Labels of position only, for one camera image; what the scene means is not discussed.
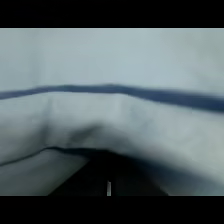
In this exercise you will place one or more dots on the white garment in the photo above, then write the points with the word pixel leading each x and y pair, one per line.
pixel 110 60

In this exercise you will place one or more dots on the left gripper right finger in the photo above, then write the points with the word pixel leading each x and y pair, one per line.
pixel 130 180

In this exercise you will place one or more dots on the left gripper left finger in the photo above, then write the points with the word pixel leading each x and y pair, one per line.
pixel 90 180

